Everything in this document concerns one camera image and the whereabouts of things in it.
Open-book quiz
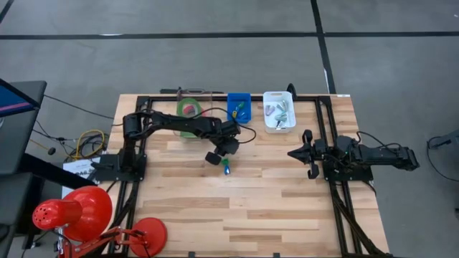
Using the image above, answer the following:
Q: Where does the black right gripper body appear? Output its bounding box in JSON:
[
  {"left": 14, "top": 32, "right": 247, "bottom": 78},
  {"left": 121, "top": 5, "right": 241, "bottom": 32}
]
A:
[{"left": 303, "top": 129, "right": 326, "bottom": 179}]

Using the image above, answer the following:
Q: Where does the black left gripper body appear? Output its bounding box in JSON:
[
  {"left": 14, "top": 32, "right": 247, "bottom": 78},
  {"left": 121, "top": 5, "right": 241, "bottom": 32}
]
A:
[{"left": 205, "top": 135, "right": 227, "bottom": 166}]

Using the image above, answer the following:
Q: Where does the white plastic bin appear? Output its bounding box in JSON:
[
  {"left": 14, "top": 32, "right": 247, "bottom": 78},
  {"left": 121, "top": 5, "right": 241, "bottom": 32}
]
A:
[{"left": 262, "top": 90, "right": 298, "bottom": 135}]

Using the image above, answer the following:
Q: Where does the clear plastic container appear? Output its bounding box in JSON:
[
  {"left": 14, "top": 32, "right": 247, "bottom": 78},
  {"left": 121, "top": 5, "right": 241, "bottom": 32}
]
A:
[{"left": 174, "top": 88, "right": 214, "bottom": 140}]

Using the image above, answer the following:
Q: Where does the black clamp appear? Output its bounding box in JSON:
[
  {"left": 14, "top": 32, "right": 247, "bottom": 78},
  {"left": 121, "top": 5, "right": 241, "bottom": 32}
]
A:
[{"left": 286, "top": 82, "right": 299, "bottom": 102}]

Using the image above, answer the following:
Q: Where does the blue plastic basket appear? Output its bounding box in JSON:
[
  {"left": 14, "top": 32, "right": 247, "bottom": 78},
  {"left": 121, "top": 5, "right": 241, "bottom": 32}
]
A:
[{"left": 226, "top": 92, "right": 252, "bottom": 125}]

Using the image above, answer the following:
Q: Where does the white printed paper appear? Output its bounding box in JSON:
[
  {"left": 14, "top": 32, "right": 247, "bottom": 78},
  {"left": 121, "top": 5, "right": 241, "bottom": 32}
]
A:
[{"left": 61, "top": 156, "right": 105, "bottom": 200}]

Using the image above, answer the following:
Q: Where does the red desk lamp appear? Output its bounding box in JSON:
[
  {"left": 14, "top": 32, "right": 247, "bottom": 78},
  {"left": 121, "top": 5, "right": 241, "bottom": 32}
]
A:
[{"left": 31, "top": 185, "right": 169, "bottom": 258}]

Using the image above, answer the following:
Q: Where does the black side desk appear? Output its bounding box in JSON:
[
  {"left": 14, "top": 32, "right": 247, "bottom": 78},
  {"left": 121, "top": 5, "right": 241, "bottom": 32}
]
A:
[{"left": 0, "top": 80, "right": 100, "bottom": 258}]

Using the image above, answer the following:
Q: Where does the black monitor with blue screen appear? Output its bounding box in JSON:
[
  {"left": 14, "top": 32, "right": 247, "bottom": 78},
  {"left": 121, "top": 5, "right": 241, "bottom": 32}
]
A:
[{"left": 0, "top": 77, "right": 42, "bottom": 119}]

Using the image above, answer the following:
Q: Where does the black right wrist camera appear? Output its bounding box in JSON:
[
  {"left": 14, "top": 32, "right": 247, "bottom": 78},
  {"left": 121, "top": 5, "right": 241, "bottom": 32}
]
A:
[{"left": 313, "top": 138, "right": 328, "bottom": 156}]

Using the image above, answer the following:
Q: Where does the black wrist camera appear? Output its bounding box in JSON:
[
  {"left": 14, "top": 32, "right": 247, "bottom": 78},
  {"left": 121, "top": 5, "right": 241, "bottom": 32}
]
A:
[
  {"left": 222, "top": 138, "right": 241, "bottom": 156},
  {"left": 313, "top": 138, "right": 328, "bottom": 156}
]

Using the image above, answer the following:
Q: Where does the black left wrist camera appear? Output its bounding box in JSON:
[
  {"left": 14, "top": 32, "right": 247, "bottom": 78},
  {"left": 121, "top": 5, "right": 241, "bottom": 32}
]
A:
[{"left": 222, "top": 138, "right": 241, "bottom": 156}]

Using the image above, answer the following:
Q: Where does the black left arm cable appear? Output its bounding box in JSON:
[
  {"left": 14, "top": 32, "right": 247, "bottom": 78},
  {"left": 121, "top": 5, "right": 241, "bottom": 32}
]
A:
[{"left": 193, "top": 106, "right": 258, "bottom": 145}]

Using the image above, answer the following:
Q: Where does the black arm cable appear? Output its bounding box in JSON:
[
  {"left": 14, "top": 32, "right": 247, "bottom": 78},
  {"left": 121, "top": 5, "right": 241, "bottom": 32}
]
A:
[
  {"left": 193, "top": 106, "right": 258, "bottom": 145},
  {"left": 356, "top": 130, "right": 403, "bottom": 150}
]

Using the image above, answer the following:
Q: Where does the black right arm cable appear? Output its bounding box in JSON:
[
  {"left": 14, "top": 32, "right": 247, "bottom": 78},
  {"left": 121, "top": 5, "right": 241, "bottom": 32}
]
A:
[{"left": 356, "top": 130, "right": 403, "bottom": 150}]

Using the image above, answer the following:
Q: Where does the black aluminium rig frame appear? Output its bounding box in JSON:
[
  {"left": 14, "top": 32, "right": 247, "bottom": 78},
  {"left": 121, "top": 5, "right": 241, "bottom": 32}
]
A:
[{"left": 107, "top": 93, "right": 394, "bottom": 258}]

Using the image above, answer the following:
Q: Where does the black flat bracket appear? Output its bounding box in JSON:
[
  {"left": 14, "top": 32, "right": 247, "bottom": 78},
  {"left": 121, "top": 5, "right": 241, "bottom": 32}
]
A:
[{"left": 159, "top": 87, "right": 217, "bottom": 95}]

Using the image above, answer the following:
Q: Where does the black floor cable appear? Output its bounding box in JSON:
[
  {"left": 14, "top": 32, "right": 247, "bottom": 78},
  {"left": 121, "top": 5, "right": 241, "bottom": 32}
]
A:
[{"left": 425, "top": 135, "right": 459, "bottom": 184}]

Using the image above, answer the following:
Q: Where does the yellow coiled cable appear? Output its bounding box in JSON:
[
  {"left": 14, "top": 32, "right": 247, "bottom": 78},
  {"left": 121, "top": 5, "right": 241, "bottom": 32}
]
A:
[{"left": 72, "top": 128, "right": 106, "bottom": 161}]

